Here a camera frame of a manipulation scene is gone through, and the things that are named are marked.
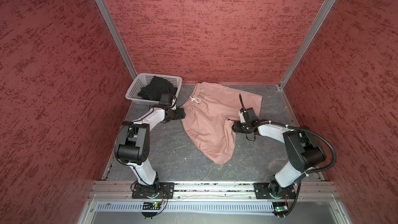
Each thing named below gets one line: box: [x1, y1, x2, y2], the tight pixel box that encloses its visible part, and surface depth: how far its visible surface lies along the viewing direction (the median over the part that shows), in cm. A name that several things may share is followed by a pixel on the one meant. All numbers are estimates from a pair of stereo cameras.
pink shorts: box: [181, 81, 263, 166], surface depth 99 cm
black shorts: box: [137, 75, 178, 101], surface depth 109 cm
